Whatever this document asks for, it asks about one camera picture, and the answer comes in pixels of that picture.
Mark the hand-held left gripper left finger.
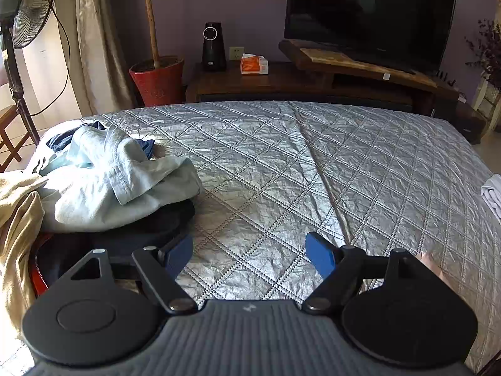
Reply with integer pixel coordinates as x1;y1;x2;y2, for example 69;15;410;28
70;234;198;316

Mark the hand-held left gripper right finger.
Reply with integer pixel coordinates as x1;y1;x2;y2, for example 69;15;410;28
301;232;433;316

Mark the pink garment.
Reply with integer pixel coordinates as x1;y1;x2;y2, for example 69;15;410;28
415;253;445;280

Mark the black garment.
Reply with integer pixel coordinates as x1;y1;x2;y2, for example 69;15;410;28
39;200;196;279

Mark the light blue garment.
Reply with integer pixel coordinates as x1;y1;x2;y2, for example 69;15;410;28
37;124;204;232

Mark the silver quilted bedspread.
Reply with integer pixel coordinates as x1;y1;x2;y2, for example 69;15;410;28
0;101;496;373

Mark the red-edged dark bag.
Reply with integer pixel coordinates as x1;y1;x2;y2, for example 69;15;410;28
28;239;53;296

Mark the beige garment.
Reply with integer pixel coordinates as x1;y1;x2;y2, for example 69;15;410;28
0;174;51;341

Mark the navy blue garment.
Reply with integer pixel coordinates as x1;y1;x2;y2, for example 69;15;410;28
47;121;157;161

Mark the red plant pot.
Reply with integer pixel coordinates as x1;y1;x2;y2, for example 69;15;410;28
129;55;185;107

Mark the dark wooden low cabinet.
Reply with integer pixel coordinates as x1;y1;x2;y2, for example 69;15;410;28
185;61;488;144

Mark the folded white cloth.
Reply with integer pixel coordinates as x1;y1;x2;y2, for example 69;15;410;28
481;174;501;218

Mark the wooden television riser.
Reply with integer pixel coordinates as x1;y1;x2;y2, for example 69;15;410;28
279;40;460;100

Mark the orange tissue pack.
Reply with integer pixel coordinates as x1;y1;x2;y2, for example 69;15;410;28
240;53;271;76

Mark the black cylindrical appliance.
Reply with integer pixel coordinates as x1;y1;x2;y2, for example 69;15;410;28
201;22;228;72

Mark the wooden chair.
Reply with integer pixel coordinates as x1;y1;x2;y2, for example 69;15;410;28
0;104;40;173

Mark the long window curtain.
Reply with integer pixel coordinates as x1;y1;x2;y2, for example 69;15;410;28
55;0;136;116

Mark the white plant stand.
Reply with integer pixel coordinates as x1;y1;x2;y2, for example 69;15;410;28
472;78;501;134

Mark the green indoor tree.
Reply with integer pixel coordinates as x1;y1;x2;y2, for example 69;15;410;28
98;0;194;69

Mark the black flat screen television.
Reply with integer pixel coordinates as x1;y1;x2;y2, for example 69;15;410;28
284;0;458;76

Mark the dried purple plant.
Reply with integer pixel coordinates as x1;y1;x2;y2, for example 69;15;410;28
465;19;501;87

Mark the black standing fan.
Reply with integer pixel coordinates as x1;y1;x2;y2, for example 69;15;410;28
0;0;59;145

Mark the black power cable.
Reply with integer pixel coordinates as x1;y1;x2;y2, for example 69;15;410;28
30;8;75;117

